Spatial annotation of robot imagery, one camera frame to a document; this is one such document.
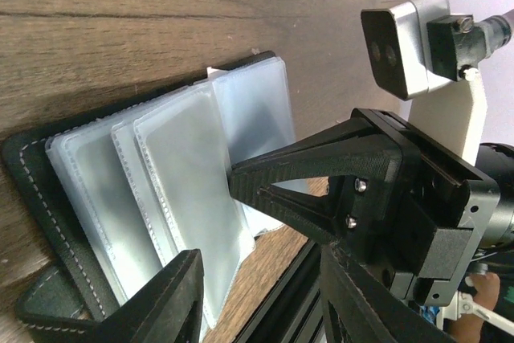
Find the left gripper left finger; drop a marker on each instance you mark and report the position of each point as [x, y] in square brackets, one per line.
[167, 309]

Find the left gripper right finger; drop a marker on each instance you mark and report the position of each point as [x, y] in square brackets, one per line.
[358, 308]

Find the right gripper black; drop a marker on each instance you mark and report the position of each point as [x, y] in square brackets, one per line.
[350, 169]

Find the black leather card holder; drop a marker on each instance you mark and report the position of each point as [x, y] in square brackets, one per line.
[120, 191]

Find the white credit card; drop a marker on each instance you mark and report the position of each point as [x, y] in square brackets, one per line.
[213, 72]

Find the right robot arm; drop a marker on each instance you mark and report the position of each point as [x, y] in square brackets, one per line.
[369, 245]

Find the person in background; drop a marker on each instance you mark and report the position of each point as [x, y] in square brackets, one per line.
[487, 288]

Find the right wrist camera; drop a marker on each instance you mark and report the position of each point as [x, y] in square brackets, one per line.
[418, 46]

